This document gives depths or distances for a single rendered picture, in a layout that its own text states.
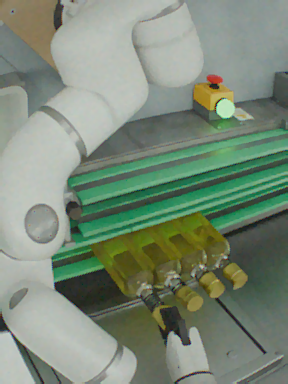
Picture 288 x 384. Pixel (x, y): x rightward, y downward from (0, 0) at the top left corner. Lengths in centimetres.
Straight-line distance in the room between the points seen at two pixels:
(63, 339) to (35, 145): 21
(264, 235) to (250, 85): 40
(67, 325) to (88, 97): 26
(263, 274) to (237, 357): 31
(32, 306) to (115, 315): 53
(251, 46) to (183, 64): 64
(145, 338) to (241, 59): 71
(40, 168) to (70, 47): 14
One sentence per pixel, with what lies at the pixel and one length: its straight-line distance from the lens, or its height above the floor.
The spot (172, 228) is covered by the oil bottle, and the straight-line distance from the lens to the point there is 104.
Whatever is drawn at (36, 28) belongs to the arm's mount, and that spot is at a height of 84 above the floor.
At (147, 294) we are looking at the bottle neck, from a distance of 92.
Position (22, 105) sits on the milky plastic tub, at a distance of 93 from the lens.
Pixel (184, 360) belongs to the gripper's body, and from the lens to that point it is 78.
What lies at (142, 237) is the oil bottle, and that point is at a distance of 101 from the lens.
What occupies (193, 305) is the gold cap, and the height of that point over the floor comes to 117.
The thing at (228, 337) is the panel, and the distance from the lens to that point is 104.
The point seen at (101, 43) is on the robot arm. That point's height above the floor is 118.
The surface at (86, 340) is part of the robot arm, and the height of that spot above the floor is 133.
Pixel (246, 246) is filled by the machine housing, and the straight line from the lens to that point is 132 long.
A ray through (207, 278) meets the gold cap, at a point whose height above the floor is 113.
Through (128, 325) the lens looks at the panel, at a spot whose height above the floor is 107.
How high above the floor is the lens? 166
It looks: 46 degrees down
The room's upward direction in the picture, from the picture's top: 137 degrees clockwise
